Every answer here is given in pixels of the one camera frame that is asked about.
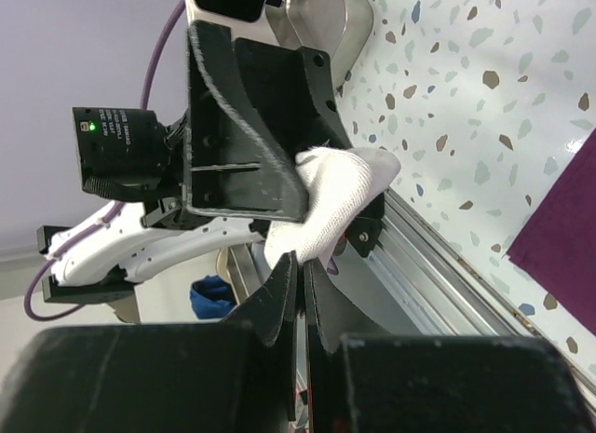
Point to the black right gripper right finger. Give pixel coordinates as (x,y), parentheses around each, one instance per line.
(328,312)

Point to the aluminium table edge rail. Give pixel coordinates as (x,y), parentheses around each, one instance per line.
(442,253)

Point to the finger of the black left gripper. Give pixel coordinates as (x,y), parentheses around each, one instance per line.
(292,91)
(232,164)

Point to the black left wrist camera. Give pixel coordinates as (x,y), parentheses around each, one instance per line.
(127,155)

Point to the blue object on floor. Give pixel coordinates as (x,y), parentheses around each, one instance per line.
(211,297)

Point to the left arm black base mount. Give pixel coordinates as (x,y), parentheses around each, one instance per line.
(364,231)

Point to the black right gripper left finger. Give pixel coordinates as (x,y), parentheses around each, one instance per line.
(258,347)

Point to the white gauze pad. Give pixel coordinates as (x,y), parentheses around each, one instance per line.
(340,184)

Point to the stainless steel tray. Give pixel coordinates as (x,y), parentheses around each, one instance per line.
(339,27)

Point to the purple surgical drape cloth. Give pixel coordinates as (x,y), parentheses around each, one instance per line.
(556,247)

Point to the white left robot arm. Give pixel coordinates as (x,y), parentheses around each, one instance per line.
(126,243)

